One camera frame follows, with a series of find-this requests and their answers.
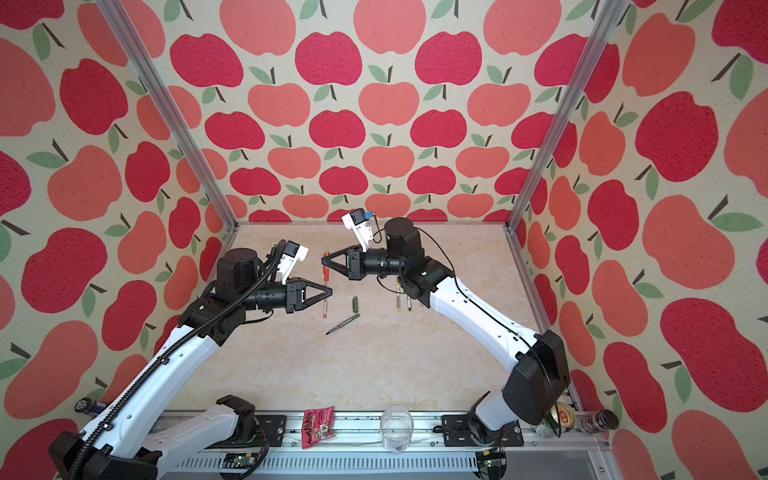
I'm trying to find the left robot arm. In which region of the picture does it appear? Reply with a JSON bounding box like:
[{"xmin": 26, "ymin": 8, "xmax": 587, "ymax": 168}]
[{"xmin": 49, "ymin": 240, "xmax": 332, "ymax": 479}]

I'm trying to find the purple bottle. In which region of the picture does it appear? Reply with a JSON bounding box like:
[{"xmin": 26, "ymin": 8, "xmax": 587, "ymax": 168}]
[{"xmin": 74, "ymin": 397, "xmax": 107, "ymax": 418}]

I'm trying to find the green marker pen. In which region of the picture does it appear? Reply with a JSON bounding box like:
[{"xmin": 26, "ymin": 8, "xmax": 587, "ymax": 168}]
[{"xmin": 325, "ymin": 313, "xmax": 360, "ymax": 335}]

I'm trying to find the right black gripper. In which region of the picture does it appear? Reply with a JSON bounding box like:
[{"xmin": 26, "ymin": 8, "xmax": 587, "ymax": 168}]
[{"xmin": 317, "ymin": 244, "xmax": 403, "ymax": 283}]

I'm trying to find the right thin black cable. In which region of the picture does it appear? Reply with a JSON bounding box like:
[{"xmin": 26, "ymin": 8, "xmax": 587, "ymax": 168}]
[{"xmin": 375, "ymin": 226, "xmax": 565, "ymax": 439}]

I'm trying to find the left aluminium corner post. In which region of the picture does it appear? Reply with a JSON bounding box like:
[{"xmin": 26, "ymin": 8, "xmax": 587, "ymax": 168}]
[{"xmin": 96, "ymin": 1, "xmax": 239, "ymax": 235}]

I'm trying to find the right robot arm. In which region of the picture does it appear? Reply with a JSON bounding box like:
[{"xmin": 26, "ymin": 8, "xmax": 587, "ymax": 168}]
[{"xmin": 322, "ymin": 209, "xmax": 570, "ymax": 443}]

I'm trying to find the clear plastic cup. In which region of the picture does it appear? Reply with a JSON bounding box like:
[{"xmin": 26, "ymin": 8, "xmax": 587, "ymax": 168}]
[{"xmin": 380, "ymin": 406, "xmax": 414, "ymax": 453}]

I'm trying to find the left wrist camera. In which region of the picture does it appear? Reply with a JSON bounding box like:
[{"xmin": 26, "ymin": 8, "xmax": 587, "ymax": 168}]
[{"xmin": 277, "ymin": 241, "xmax": 309, "ymax": 285}]

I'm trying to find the red gel pen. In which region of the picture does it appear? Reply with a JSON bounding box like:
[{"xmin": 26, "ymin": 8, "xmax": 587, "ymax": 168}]
[{"xmin": 323, "ymin": 267, "xmax": 330, "ymax": 319}]

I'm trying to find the pink snack packet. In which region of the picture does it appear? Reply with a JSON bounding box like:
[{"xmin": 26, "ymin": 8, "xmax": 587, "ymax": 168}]
[{"xmin": 301, "ymin": 406, "xmax": 335, "ymax": 449}]

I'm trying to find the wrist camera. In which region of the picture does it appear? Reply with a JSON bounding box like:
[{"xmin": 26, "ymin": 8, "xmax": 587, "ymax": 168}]
[
  {"xmin": 342, "ymin": 208, "xmax": 374, "ymax": 252},
  {"xmin": 277, "ymin": 241, "xmax": 309, "ymax": 285}
]

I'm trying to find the right aluminium corner post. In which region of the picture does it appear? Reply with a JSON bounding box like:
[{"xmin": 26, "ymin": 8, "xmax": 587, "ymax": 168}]
[{"xmin": 504, "ymin": 0, "xmax": 630, "ymax": 236}]

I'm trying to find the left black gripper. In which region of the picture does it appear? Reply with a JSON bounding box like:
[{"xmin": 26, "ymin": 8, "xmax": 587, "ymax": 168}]
[{"xmin": 239, "ymin": 274, "xmax": 332, "ymax": 314}]

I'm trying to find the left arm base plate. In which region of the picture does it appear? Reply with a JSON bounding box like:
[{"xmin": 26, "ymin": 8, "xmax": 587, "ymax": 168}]
[{"xmin": 202, "ymin": 413, "xmax": 288, "ymax": 449}]

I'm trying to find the aluminium front rail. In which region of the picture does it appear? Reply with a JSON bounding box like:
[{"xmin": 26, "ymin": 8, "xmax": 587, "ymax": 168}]
[{"xmin": 165, "ymin": 411, "xmax": 621, "ymax": 479}]

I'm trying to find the aluminium corner post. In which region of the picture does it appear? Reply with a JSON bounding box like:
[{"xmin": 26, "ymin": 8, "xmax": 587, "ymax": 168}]
[
  {"xmin": 504, "ymin": 0, "xmax": 630, "ymax": 236},
  {"xmin": 96, "ymin": 1, "xmax": 239, "ymax": 235}
]

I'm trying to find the green drink can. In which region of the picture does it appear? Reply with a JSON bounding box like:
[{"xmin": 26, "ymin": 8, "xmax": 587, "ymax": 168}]
[{"xmin": 535, "ymin": 402, "xmax": 576, "ymax": 438}]

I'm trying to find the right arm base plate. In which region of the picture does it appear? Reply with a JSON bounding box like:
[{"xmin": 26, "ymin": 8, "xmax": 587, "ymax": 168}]
[{"xmin": 432, "ymin": 414, "xmax": 524, "ymax": 448}]

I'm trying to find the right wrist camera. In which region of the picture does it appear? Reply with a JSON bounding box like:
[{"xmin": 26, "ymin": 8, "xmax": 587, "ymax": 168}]
[{"xmin": 342, "ymin": 208, "xmax": 374, "ymax": 252}]

